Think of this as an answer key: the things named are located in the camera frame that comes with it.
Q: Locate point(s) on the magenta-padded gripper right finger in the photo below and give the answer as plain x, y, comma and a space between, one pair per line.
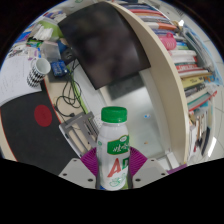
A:
137, 161

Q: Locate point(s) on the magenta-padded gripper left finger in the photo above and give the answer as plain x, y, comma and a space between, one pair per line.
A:
89, 163

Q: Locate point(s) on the white drink bottle green cap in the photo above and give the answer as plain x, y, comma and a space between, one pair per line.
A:
112, 156

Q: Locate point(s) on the grey metal laptop stand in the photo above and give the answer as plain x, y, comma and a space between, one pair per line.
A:
78, 131

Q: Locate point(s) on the flat round red coaster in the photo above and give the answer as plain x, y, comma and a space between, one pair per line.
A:
43, 116

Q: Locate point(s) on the black desk mat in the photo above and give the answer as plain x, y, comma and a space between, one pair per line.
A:
26, 140

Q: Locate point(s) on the shelf unit with books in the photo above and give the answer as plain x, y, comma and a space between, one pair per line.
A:
173, 100

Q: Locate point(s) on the small blue box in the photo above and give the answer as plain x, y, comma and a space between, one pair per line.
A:
59, 68

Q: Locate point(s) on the black-and-white patterned mug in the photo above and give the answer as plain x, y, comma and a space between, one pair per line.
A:
36, 75

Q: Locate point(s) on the white written notebook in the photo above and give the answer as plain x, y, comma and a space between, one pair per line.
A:
15, 78

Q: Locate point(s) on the clear plastic box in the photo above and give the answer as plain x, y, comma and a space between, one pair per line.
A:
51, 51

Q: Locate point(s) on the black computer monitor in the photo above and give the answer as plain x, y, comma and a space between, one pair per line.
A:
103, 43

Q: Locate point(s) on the white tissue stack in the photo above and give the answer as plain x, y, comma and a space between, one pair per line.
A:
43, 32

